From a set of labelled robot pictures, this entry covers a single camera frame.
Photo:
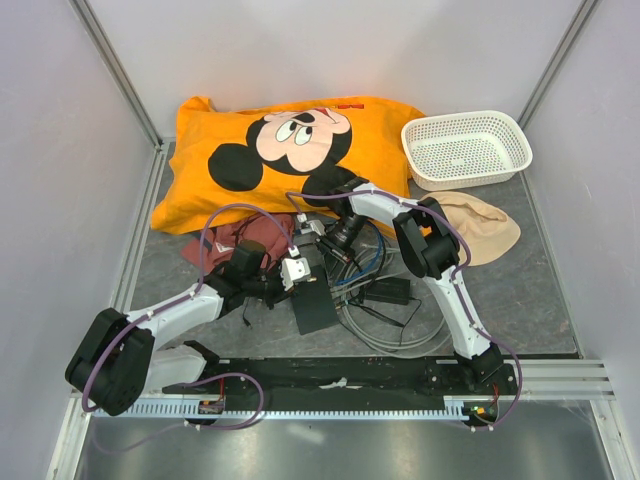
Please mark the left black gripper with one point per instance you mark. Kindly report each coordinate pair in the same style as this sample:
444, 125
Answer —
269, 301

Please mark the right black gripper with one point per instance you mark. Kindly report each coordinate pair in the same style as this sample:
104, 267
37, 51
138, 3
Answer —
343, 254

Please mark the black network switch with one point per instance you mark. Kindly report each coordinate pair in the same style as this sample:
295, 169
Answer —
312, 302

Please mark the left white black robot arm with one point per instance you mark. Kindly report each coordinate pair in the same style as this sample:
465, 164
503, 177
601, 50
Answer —
121, 355

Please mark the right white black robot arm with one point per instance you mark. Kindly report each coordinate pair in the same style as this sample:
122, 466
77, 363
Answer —
433, 250

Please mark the red cloth garment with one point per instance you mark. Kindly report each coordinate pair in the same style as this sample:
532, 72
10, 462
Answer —
220, 242

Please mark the black power adapter brick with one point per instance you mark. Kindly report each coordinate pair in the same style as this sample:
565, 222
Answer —
390, 290

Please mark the orange cartoon mouse pillow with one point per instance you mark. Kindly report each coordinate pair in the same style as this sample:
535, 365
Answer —
256, 156

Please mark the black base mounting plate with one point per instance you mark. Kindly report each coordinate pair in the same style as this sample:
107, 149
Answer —
429, 375

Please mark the white perforated plastic basket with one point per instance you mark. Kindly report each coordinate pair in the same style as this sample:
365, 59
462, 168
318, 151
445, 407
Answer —
464, 150

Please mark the beige cloth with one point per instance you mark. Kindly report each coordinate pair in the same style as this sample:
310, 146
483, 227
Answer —
488, 231

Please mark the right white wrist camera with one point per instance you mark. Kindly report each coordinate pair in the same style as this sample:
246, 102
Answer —
307, 226

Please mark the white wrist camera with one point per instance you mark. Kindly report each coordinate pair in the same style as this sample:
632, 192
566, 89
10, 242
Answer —
293, 271
307, 226

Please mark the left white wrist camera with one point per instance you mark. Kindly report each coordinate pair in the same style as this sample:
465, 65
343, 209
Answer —
293, 271

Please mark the grey slotted cable duct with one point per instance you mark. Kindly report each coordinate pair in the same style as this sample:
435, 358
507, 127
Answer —
175, 408

